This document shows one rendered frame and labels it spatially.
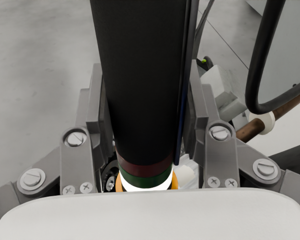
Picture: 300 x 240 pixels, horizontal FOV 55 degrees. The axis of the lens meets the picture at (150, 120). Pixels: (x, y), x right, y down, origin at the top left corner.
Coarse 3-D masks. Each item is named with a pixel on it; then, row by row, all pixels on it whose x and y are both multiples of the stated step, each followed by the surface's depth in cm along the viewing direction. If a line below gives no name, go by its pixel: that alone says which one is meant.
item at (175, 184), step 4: (172, 172) 20; (172, 176) 20; (116, 180) 20; (120, 180) 20; (172, 180) 20; (176, 180) 20; (116, 184) 20; (120, 184) 20; (172, 184) 20; (176, 184) 20; (116, 188) 20; (120, 188) 19; (172, 188) 19; (176, 188) 20
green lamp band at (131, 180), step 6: (120, 168) 17; (168, 168) 16; (126, 174) 16; (162, 174) 16; (168, 174) 17; (126, 180) 17; (132, 180) 17; (138, 180) 16; (144, 180) 16; (150, 180) 16; (156, 180) 16; (162, 180) 17; (138, 186) 17; (144, 186) 17; (150, 186) 17
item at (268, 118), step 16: (272, 0) 15; (272, 16) 16; (272, 32) 17; (256, 48) 18; (256, 64) 19; (256, 80) 20; (256, 96) 21; (288, 96) 27; (256, 112) 24; (272, 112) 26; (272, 128) 27
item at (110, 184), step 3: (111, 177) 39; (114, 177) 39; (108, 180) 39; (111, 180) 39; (114, 180) 38; (108, 183) 39; (111, 183) 39; (114, 183) 38; (108, 186) 39; (111, 186) 38; (108, 189) 39; (111, 189) 38
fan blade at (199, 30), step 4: (212, 0) 37; (208, 4) 41; (212, 4) 39; (208, 8) 38; (204, 12) 41; (208, 12) 38; (204, 16) 38; (200, 20) 41; (204, 20) 38; (200, 24) 38; (204, 24) 47; (200, 28) 38; (196, 32) 38; (200, 32) 43; (196, 36) 38; (200, 36) 48; (196, 40) 40; (196, 44) 44; (196, 48) 47; (196, 52) 49; (192, 56) 45; (196, 56) 52
